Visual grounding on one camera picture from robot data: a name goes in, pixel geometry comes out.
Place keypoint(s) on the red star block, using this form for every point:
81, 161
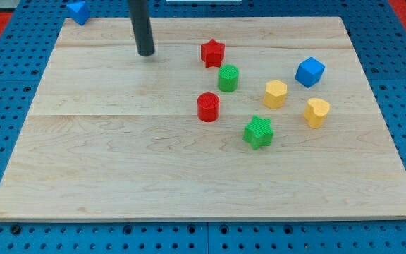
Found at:
212, 53

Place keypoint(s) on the yellow heart block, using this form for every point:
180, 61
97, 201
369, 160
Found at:
315, 112

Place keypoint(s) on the green star block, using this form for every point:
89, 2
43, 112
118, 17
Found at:
258, 132

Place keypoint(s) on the blue triangle block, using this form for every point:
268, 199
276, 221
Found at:
79, 11

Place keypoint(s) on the yellow hexagon block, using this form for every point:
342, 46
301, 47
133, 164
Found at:
275, 94

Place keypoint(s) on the wooden board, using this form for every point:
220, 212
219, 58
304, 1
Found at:
112, 136

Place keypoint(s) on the red cylinder block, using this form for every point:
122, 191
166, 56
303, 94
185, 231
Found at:
208, 107

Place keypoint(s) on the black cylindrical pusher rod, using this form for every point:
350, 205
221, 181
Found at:
142, 30

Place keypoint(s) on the green cylinder block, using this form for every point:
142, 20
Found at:
228, 78

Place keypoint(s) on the blue cube block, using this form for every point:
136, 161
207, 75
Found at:
309, 72

